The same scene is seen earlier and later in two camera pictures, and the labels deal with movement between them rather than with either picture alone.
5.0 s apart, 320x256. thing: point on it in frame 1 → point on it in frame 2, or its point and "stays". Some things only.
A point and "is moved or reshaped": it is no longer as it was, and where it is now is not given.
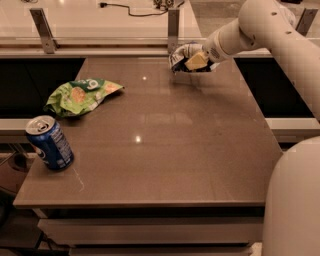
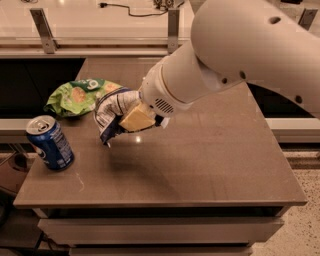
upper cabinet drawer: x=154 y=231 stays
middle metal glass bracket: x=173 y=29 stays
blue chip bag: x=183 y=52 is moved or reshaped
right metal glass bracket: x=305 y=20 stays
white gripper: x=212 y=50 → x=154 y=89
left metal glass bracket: x=42 y=26 stays
